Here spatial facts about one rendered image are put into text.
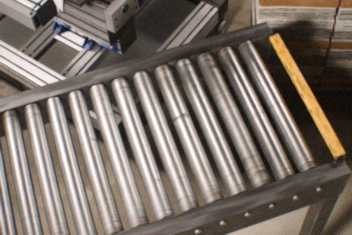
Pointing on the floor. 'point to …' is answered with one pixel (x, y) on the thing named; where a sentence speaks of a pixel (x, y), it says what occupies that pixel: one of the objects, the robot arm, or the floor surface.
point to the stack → (308, 27)
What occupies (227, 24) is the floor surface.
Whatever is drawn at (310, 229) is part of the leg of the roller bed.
